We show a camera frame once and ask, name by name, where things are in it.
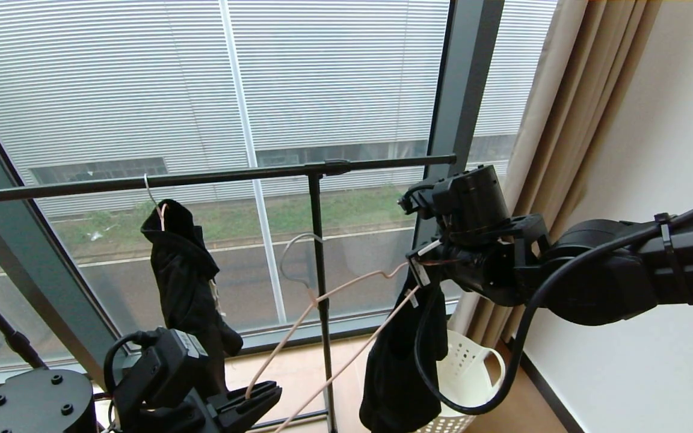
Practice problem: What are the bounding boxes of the black clothes rack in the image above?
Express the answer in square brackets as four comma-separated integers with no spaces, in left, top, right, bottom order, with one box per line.
[0,153,458,433]

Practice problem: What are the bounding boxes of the white laundry basket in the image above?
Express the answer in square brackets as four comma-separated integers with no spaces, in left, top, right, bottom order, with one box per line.
[413,330,507,433]

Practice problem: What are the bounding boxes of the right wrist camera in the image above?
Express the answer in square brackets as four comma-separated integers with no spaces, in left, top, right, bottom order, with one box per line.
[399,183,443,220]

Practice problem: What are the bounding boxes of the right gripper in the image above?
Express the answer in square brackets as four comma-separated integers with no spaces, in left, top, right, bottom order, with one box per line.
[408,244,525,304]

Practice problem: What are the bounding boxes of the window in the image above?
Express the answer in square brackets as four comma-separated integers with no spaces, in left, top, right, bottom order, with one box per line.
[0,0,558,385]

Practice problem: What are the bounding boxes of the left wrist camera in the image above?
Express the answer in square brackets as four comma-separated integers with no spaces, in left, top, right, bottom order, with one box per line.
[112,328,212,416]

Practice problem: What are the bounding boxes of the pink clothes hanger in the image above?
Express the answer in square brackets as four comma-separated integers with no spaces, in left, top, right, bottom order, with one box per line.
[244,233,422,433]
[144,174,168,232]

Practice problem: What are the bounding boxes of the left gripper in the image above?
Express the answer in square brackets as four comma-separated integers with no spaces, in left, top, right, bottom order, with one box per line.
[115,381,283,433]

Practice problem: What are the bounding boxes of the black shorts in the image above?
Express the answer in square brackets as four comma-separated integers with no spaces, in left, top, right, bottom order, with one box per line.
[141,200,244,395]

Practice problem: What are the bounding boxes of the beige curtain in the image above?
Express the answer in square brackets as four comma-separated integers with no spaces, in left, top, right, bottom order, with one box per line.
[449,0,663,349]

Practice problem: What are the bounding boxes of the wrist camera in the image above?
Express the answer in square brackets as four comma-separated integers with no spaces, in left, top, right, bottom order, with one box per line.
[399,183,443,220]
[112,328,212,416]

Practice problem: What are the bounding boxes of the black garment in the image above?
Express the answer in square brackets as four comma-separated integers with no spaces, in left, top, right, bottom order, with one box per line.
[359,265,449,433]

